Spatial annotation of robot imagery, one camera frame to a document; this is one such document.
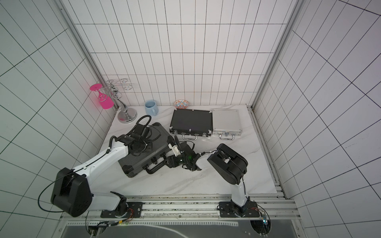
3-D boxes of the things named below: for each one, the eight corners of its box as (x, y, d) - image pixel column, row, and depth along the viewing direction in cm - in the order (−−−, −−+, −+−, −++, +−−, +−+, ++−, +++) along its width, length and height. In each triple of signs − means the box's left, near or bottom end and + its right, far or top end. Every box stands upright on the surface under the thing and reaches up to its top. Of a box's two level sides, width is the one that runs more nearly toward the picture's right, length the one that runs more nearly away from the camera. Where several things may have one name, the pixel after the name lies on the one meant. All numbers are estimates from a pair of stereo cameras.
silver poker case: (213, 140, 102) (214, 135, 97) (210, 113, 117) (211, 108, 113) (242, 140, 102) (244, 135, 97) (235, 113, 117) (237, 108, 113)
